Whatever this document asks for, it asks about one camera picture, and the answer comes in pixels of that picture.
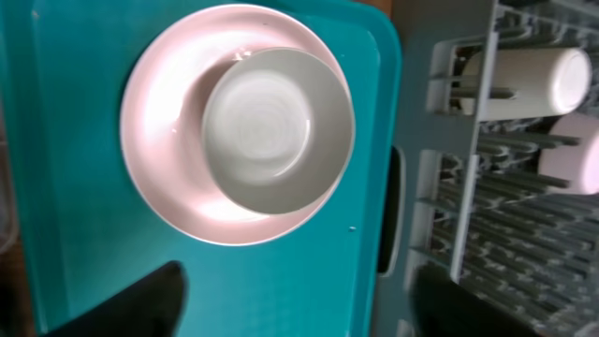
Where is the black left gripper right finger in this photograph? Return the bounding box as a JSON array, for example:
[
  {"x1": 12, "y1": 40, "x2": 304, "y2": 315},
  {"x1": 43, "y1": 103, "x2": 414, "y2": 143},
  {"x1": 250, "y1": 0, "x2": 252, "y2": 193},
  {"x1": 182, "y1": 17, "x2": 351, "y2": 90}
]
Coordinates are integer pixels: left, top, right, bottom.
[{"x1": 411, "y1": 265, "x2": 539, "y2": 337}]

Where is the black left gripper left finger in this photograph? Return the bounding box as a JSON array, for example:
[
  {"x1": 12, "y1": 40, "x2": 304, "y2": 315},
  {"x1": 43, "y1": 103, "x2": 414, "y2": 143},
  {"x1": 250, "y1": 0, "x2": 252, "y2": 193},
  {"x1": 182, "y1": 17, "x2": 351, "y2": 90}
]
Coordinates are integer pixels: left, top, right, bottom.
[{"x1": 46, "y1": 261, "x2": 187, "y2": 337}]

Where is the large pink plate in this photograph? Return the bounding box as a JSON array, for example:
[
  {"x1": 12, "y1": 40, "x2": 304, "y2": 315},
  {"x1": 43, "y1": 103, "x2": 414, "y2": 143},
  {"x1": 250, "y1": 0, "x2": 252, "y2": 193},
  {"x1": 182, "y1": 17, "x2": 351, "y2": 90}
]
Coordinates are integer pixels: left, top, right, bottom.
[{"x1": 120, "y1": 4, "x2": 352, "y2": 246}]

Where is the small pink bowl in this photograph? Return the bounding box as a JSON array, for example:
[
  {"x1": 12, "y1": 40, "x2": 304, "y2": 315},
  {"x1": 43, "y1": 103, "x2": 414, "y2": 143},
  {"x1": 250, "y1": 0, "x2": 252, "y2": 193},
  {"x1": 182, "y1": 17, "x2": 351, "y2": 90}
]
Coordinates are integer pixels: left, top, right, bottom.
[{"x1": 537, "y1": 112, "x2": 598, "y2": 195}]

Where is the grey bowl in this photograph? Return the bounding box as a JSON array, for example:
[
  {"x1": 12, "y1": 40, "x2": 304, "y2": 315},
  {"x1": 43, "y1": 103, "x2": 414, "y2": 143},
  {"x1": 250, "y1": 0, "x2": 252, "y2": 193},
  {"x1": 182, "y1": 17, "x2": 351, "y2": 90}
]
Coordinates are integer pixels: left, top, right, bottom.
[{"x1": 201, "y1": 48, "x2": 356, "y2": 214}]

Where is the cream cup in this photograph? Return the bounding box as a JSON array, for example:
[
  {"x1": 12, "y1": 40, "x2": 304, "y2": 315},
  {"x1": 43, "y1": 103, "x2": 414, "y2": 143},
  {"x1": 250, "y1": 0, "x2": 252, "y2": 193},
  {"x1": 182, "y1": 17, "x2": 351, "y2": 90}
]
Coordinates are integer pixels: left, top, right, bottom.
[{"x1": 482, "y1": 48, "x2": 592, "y2": 121}]

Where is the grey dishwasher rack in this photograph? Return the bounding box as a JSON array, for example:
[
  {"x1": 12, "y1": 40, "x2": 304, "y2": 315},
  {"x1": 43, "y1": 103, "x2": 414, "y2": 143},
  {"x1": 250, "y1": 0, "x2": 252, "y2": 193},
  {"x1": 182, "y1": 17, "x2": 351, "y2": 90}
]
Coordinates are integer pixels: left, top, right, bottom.
[{"x1": 371, "y1": 0, "x2": 598, "y2": 336}]

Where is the teal serving tray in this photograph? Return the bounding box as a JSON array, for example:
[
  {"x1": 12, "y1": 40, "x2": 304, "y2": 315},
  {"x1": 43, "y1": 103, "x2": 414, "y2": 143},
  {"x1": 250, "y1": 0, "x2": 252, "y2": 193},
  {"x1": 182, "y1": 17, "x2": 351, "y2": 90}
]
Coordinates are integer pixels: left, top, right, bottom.
[{"x1": 1, "y1": 0, "x2": 401, "y2": 336}]

